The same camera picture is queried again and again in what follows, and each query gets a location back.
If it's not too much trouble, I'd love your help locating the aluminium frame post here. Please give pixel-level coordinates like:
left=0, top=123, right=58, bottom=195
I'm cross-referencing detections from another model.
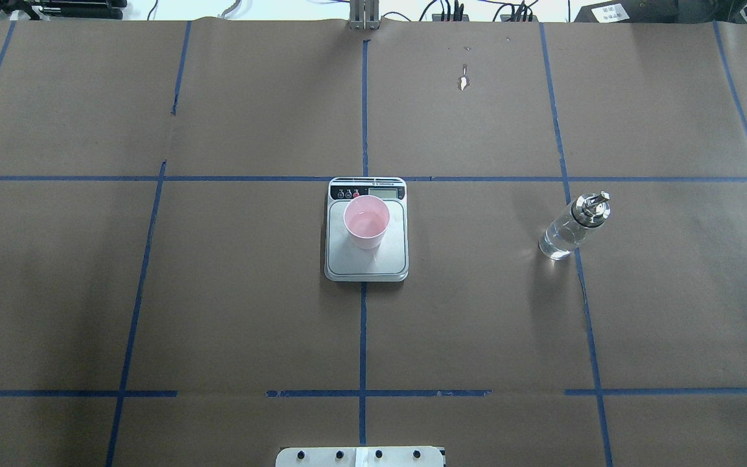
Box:
left=348, top=0, right=381, bottom=30

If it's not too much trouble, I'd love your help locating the brown paper table cover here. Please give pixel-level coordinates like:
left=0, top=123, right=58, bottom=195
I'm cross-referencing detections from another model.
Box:
left=0, top=18, right=747, bottom=466

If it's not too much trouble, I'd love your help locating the pink plastic cup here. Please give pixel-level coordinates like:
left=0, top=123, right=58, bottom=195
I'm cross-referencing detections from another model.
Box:
left=343, top=195, right=390, bottom=250

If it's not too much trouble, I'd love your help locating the glass sauce dispenser bottle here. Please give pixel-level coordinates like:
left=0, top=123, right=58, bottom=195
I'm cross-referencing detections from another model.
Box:
left=538, top=190, right=611, bottom=261

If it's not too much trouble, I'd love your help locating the black folded tripod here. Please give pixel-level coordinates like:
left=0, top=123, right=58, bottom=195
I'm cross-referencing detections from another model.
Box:
left=0, top=1, right=128, bottom=20

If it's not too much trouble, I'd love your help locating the reacher grabber tool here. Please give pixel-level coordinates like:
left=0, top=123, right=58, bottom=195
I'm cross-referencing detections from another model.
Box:
left=217, top=0, right=243, bottom=19

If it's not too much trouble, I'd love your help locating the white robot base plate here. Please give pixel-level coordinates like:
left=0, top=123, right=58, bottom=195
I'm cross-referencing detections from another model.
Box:
left=275, top=446, right=447, bottom=466

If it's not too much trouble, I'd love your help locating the white digital kitchen scale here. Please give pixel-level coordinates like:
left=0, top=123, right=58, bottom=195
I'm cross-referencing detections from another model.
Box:
left=324, top=177, right=409, bottom=283

